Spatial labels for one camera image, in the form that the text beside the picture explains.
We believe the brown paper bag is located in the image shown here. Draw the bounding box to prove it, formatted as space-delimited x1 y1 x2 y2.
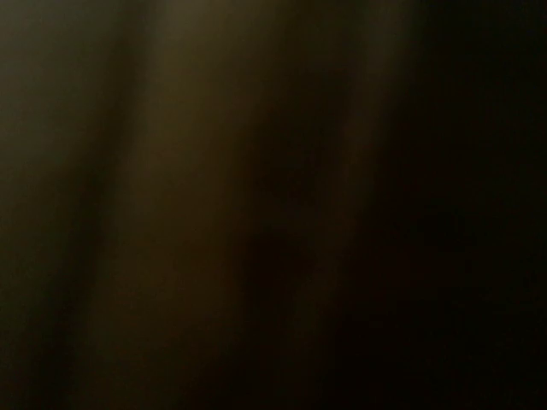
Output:
1 1 546 409

